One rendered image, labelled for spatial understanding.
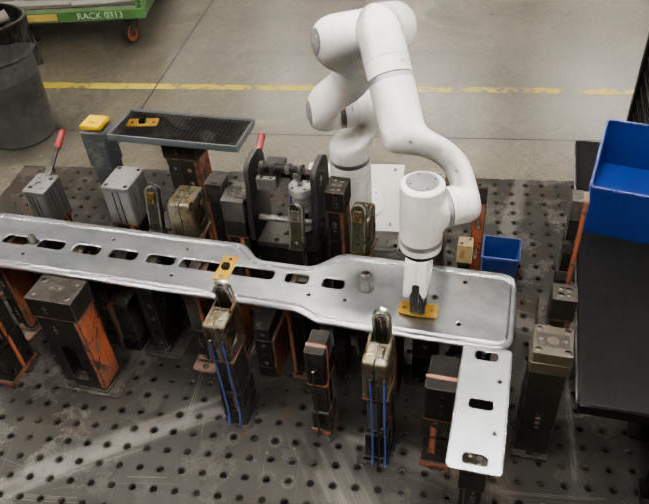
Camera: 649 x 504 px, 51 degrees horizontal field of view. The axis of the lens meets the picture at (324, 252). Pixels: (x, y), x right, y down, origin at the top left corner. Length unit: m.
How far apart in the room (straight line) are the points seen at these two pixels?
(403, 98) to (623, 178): 0.77
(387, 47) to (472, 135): 2.64
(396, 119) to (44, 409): 1.15
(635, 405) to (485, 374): 0.27
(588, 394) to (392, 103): 0.65
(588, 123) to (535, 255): 2.11
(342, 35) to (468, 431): 0.83
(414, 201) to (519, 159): 2.56
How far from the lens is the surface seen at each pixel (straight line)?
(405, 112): 1.31
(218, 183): 1.76
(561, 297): 1.47
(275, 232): 1.78
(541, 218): 2.27
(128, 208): 1.83
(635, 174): 1.93
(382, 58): 1.34
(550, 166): 3.77
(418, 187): 1.26
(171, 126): 1.91
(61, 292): 1.68
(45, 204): 1.99
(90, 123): 2.01
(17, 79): 4.23
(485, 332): 1.48
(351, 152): 1.94
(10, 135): 4.38
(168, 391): 1.83
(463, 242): 1.58
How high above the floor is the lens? 2.09
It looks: 41 degrees down
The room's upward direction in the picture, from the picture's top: 5 degrees counter-clockwise
